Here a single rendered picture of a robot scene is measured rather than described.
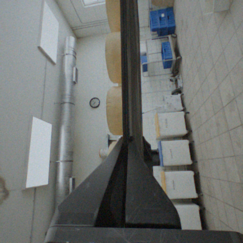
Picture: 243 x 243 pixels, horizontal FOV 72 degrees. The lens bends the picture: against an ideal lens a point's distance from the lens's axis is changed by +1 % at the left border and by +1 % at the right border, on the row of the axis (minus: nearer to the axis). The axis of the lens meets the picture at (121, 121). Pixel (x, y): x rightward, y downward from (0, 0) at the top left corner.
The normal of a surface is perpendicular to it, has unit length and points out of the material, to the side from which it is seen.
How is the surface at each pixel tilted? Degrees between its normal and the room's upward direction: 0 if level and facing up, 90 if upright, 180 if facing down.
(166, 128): 92
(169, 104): 95
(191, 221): 92
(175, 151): 92
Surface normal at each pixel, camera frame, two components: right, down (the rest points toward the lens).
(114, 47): -0.15, 0.01
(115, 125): -0.10, 0.60
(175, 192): -0.14, -0.26
